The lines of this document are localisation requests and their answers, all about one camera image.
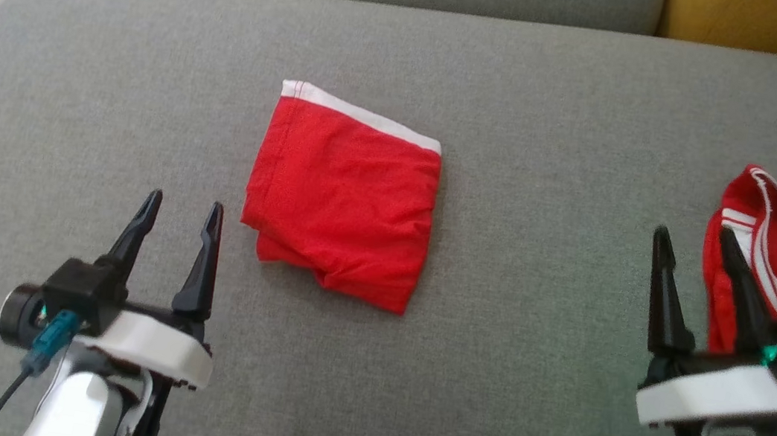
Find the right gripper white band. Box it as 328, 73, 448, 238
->
628, 217, 777, 436

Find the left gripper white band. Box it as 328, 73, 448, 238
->
66, 181, 237, 396

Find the red shorts white stripe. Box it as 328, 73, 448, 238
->
230, 75, 451, 320

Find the grey sofa seat cushion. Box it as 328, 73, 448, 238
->
0, 0, 777, 436

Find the left black cable teal plug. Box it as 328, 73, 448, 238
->
0, 301, 82, 436

